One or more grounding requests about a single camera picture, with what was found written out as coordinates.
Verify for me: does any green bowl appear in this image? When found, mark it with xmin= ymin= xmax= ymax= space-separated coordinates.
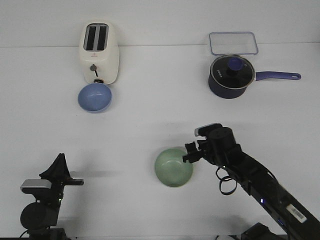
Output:
xmin=154 ymin=147 xmax=194 ymax=188

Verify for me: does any clear plastic container blue rim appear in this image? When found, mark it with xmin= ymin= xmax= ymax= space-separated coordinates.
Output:
xmin=209 ymin=31 xmax=259 ymax=56

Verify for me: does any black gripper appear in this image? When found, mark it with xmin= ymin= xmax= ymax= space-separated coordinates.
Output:
xmin=39 ymin=153 xmax=84 ymax=200
xmin=182 ymin=127 xmax=242 ymax=167

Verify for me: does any cream two-slot toaster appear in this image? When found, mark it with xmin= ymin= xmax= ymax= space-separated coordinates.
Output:
xmin=79 ymin=20 xmax=120 ymax=85

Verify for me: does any dark blue saucepan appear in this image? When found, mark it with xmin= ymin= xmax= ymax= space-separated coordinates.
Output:
xmin=208 ymin=54 xmax=301 ymax=99

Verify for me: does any glass pot lid blue knob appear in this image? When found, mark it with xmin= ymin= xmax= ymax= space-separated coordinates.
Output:
xmin=210 ymin=54 xmax=255 ymax=90

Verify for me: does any blue bowl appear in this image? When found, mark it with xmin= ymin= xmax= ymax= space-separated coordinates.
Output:
xmin=77 ymin=83 xmax=113 ymax=114

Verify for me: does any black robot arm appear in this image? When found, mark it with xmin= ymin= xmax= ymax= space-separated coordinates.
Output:
xmin=182 ymin=123 xmax=320 ymax=240
xmin=20 ymin=153 xmax=84 ymax=240

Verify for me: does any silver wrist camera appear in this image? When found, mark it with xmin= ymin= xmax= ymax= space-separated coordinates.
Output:
xmin=20 ymin=179 xmax=52 ymax=194
xmin=194 ymin=123 xmax=223 ymax=137

